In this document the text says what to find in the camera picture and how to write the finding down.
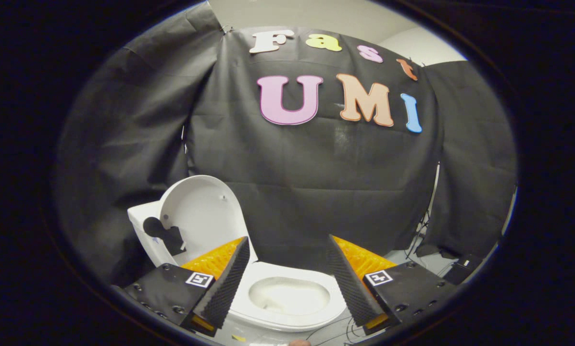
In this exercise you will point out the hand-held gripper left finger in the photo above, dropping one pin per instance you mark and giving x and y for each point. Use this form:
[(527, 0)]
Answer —
[(227, 288)]

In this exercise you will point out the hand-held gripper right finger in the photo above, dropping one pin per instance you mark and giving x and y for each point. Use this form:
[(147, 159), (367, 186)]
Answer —
[(347, 288)]

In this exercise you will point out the white toilet lid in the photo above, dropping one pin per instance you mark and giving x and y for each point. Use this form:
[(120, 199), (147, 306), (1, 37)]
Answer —
[(201, 211)]

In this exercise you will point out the white ceramic toilet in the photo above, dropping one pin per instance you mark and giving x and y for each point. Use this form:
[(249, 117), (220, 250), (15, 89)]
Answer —
[(287, 298)]

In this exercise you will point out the small yellow tape piece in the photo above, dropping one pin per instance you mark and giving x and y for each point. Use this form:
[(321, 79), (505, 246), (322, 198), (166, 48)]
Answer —
[(238, 338)]

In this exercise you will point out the black box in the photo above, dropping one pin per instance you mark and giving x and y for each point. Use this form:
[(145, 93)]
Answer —
[(463, 269)]

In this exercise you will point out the thin metal stand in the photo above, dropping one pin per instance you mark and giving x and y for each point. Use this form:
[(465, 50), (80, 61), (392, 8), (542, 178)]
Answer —
[(431, 202)]

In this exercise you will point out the black backdrop cloth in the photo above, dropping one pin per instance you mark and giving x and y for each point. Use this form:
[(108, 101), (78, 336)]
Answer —
[(316, 163)]

